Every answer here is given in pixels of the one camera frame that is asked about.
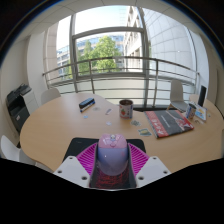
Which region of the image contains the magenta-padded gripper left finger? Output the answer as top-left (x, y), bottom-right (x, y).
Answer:
top-left (53, 142), bottom-right (99, 189)

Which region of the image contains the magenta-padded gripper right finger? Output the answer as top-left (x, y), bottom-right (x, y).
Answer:
top-left (127, 142), bottom-right (172, 189)

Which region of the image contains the black stapler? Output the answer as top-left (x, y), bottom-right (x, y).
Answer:
top-left (78, 97), bottom-right (96, 113)

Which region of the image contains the black upright box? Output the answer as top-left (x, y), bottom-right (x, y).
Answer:
top-left (197, 84), bottom-right (208, 108)

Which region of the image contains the red and black magazine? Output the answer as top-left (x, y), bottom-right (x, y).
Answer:
top-left (143, 109), bottom-right (195, 139)

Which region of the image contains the black mouse pad red print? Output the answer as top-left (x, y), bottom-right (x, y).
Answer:
top-left (62, 136), bottom-right (147, 190)

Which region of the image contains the black and white printer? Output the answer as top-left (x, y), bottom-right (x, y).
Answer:
top-left (5, 82), bottom-right (40, 135)

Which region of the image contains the pink and lilac computer mouse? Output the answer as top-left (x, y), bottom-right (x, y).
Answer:
top-left (96, 133), bottom-right (130, 177)

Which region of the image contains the white plastic chair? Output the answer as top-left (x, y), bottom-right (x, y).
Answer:
top-left (166, 79), bottom-right (189, 113)
top-left (40, 87), bottom-right (62, 106)
top-left (0, 134), bottom-right (37, 167)

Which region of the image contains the strawberry print mug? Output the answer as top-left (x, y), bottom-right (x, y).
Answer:
top-left (118, 98), bottom-right (135, 120)

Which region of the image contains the grey metal railing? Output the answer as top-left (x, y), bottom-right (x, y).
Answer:
top-left (42, 56), bottom-right (200, 108)

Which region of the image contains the white window frame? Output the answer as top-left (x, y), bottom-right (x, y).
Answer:
top-left (68, 13), bottom-right (151, 94)

